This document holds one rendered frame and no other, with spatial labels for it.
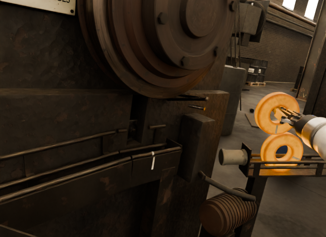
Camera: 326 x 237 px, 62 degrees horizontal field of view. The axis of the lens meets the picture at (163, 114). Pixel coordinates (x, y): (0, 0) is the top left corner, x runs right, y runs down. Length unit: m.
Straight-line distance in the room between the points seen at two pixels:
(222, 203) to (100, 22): 0.70
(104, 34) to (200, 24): 0.23
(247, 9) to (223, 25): 7.87
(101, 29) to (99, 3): 0.05
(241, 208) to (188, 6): 0.72
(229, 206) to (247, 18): 7.90
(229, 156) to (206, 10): 0.53
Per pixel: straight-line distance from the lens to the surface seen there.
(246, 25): 8.67
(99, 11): 0.62
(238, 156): 1.01
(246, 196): 1.04
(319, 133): 0.80
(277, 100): 1.01
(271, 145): 1.06
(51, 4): 0.72
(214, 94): 1.10
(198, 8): 0.67
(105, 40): 0.63
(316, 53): 9.57
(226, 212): 0.99
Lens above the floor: 1.03
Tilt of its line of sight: 15 degrees down
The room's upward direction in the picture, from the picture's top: 9 degrees clockwise
